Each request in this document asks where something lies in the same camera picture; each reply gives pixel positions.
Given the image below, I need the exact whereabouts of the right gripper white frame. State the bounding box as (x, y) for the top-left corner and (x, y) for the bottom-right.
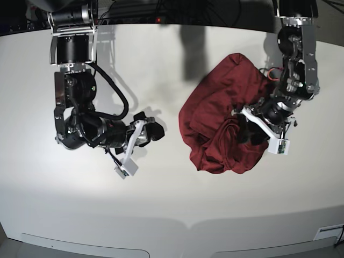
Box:
(112, 112), (165, 163)

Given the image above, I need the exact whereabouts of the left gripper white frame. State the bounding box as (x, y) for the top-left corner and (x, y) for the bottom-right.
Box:
(232, 105), (296, 146)

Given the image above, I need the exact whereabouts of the dark red long-sleeve shirt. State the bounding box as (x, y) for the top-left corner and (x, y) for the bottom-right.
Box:
(178, 53), (274, 174)

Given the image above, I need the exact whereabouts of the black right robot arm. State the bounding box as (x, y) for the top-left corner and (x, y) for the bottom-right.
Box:
(33, 1), (164, 178)

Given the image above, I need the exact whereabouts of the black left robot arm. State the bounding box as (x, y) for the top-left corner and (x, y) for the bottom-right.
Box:
(232, 1), (320, 155)

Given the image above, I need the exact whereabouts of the white label plate on table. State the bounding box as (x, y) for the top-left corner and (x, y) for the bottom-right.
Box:
(313, 224), (343, 241)

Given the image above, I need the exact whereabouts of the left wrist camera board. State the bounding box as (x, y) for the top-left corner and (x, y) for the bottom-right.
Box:
(268, 138), (290, 155)

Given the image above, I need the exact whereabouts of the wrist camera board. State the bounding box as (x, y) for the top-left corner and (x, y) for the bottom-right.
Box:
(268, 138), (290, 155)
(114, 159), (138, 179)

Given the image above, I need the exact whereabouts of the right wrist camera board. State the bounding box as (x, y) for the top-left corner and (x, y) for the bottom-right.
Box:
(114, 159), (138, 179)

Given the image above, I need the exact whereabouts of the black cable at table corner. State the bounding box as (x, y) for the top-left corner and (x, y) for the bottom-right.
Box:
(333, 225), (344, 248)

